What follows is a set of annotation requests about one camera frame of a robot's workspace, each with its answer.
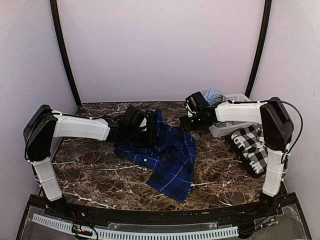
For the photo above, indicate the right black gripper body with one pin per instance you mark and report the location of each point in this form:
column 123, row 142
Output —
column 195, row 124

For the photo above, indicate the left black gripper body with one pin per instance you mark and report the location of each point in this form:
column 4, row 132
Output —
column 141, row 141

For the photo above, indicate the blue plaid long sleeve shirt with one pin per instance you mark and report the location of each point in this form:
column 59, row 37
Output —
column 172, row 158

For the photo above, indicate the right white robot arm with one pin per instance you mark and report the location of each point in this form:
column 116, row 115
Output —
column 271, row 114

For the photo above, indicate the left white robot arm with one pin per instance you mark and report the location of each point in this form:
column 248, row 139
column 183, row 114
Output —
column 47, row 124

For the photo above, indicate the white plastic laundry basket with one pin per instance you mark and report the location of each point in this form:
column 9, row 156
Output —
column 224, row 131

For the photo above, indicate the grey button shirt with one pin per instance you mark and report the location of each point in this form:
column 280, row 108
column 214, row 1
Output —
column 226, row 124

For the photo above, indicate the light blue shirt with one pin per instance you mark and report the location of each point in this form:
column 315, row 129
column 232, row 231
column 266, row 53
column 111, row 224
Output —
column 212, row 96

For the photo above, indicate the black white checkered folded shirt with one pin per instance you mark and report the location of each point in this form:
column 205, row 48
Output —
column 249, row 145

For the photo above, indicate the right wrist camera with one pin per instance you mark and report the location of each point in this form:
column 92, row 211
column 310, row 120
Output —
column 196, row 102

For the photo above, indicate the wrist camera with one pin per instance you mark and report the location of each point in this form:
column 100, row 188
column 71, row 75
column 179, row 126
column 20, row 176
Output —
column 196, row 102
column 135, row 118

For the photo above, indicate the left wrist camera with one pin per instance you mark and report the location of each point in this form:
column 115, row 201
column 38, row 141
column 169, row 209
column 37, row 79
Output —
column 135, row 118

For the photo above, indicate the white slotted cable duct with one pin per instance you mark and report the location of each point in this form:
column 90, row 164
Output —
column 117, row 231

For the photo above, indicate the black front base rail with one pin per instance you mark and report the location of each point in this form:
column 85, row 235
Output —
column 96, row 216

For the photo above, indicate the right black corner post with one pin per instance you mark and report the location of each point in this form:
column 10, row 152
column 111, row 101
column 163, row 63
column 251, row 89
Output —
column 259, row 47

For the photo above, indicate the black corner post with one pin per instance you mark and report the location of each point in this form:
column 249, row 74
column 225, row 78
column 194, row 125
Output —
column 63, row 52
column 259, row 47

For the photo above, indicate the left black corner post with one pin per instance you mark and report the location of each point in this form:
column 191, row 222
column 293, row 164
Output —
column 63, row 52

